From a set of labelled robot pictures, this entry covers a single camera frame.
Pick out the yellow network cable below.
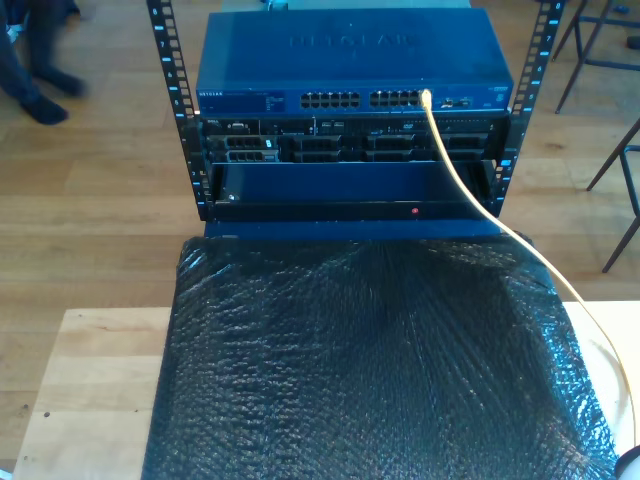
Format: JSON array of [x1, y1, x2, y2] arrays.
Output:
[[418, 88, 640, 449]]

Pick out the black rack server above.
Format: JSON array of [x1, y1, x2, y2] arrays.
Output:
[[199, 115, 511, 164]]

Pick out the black bubble wrap mat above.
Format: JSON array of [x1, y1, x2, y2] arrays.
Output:
[[141, 230, 626, 480]]

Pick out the blue rack base plate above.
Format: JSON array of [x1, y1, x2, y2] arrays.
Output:
[[203, 218, 502, 245]]

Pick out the blue network switch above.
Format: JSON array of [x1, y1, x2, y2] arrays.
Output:
[[194, 7, 515, 117]]

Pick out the black perforated rack post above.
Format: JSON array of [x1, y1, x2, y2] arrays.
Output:
[[492, 0, 569, 219], [145, 0, 211, 221]]

